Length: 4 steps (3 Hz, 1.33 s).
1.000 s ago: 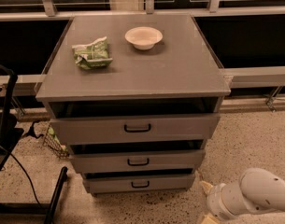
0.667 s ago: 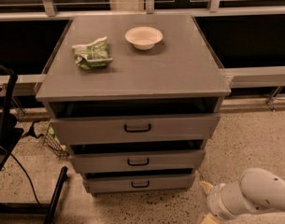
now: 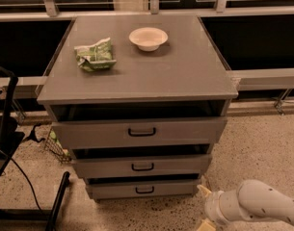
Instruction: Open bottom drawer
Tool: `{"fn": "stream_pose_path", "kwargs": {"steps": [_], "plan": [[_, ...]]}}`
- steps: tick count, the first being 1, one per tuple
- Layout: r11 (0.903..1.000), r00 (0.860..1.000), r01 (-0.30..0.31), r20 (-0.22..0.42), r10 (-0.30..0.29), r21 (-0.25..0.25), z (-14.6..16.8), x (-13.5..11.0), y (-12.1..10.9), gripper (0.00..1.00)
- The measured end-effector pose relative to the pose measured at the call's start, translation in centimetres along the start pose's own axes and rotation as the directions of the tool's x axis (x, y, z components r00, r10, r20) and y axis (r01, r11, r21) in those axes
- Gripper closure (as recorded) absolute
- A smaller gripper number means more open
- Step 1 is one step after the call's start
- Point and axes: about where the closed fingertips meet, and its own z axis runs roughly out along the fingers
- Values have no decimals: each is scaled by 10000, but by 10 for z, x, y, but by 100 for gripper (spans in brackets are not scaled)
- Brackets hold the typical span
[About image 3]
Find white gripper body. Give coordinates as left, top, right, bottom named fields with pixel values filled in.
left=204, top=190, right=241, bottom=225

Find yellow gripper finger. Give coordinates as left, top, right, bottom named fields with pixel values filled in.
left=197, top=185, right=212, bottom=197
left=197, top=218, right=216, bottom=231

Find grey bottom drawer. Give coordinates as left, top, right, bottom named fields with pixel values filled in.
left=86, top=179, right=200, bottom=200

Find grey drawer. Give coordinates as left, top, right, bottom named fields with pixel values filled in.
left=72, top=155, right=211, bottom=178
left=86, top=179, right=200, bottom=200
left=52, top=117, right=227, bottom=149

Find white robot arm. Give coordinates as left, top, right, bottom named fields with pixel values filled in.
left=197, top=180, right=294, bottom=231

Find grey drawer cabinet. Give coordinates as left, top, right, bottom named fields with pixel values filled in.
left=38, top=15, right=237, bottom=186

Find grey middle drawer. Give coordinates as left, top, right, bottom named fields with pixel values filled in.
left=72, top=155, right=211, bottom=178

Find grey top drawer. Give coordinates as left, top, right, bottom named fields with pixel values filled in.
left=52, top=117, right=227, bottom=149

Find metal window railing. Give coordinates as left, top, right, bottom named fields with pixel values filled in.
left=0, top=0, right=294, bottom=114

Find white bowl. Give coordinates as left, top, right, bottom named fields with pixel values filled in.
left=129, top=27, right=168, bottom=52

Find green snack bag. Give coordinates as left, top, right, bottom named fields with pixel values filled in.
left=74, top=38, right=117, bottom=72

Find black metal stand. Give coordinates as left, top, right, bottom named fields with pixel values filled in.
left=0, top=66, right=69, bottom=231

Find wire mesh basket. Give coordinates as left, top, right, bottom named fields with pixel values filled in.
left=44, top=130, right=71, bottom=164

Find black cable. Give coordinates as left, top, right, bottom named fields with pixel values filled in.
left=0, top=144, right=46, bottom=215

